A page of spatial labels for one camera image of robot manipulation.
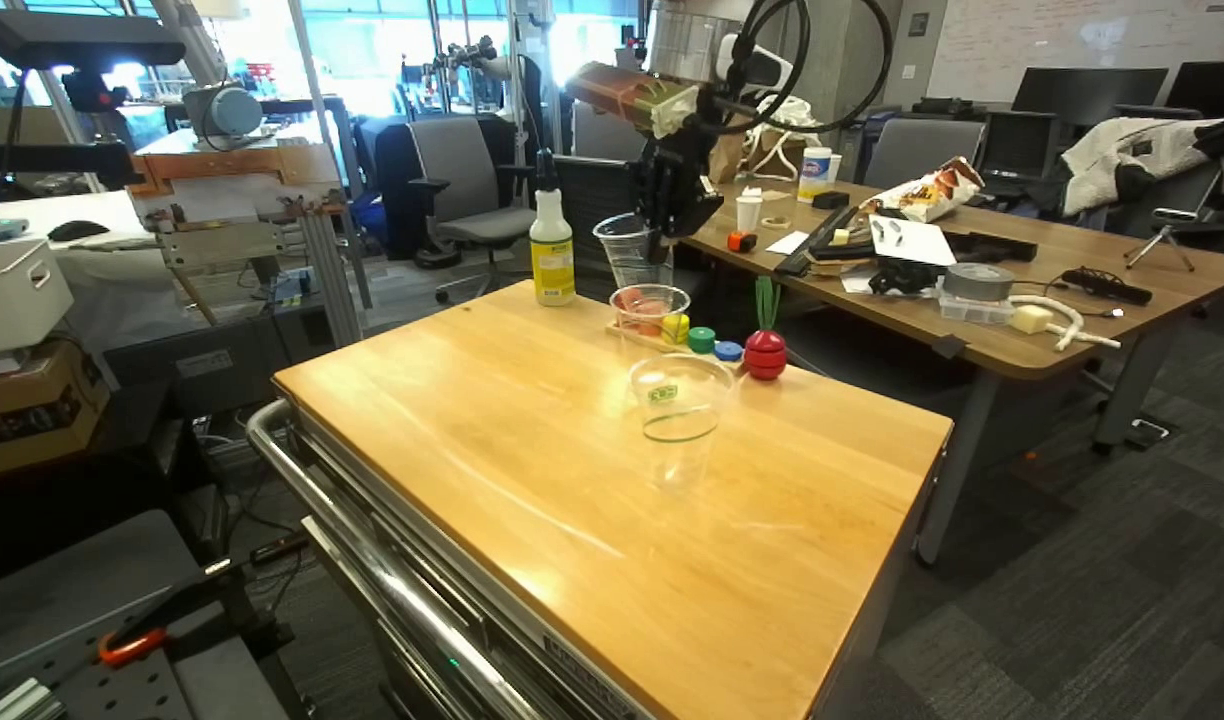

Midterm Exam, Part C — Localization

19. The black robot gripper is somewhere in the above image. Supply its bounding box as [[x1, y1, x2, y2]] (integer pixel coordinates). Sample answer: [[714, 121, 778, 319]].
[[637, 121, 725, 260]]

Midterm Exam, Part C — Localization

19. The clear plastic cup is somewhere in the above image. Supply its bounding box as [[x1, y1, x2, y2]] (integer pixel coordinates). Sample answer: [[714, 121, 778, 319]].
[[627, 350, 736, 489], [591, 210, 667, 282]]

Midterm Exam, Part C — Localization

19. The white yellow spray bottle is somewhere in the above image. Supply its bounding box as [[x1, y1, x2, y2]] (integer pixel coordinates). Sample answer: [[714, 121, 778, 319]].
[[526, 151, 575, 303]]

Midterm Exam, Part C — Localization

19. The yellow peg cylinder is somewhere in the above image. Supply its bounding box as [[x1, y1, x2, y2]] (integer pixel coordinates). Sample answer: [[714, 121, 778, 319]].
[[662, 312, 691, 344]]

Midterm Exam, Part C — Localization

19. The orange red peg cylinder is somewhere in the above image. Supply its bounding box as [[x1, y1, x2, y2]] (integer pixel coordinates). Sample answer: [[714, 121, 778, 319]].
[[623, 312, 667, 337]]

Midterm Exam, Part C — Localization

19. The green peg cylinder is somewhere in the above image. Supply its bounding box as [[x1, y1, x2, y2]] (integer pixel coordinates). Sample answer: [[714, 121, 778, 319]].
[[683, 325, 714, 354]]

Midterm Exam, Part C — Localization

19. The red apple toy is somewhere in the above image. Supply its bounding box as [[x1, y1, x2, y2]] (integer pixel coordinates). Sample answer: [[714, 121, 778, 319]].
[[743, 274, 787, 380]]

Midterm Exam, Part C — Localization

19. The clear plastic cup on table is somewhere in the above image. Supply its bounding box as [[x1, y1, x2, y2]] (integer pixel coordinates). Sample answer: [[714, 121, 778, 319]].
[[627, 350, 736, 489]]

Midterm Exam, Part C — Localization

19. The grey office chair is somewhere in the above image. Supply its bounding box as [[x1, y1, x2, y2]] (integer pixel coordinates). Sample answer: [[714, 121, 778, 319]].
[[408, 116, 531, 303]]

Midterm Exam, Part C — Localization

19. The snack chip bag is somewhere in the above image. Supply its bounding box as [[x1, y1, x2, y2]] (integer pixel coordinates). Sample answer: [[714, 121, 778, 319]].
[[863, 155, 985, 224]]

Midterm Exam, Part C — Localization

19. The grey tape roll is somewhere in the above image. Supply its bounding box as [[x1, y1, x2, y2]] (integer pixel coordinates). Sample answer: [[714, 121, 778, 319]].
[[939, 264, 1013, 299]]

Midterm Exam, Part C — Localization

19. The brown office desk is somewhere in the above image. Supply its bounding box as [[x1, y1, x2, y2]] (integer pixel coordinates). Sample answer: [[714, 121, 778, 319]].
[[689, 185, 1224, 565]]

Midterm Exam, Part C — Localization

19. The chrome cart handle bar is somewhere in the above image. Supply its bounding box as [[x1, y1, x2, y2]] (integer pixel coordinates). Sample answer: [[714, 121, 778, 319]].
[[247, 400, 539, 720]]

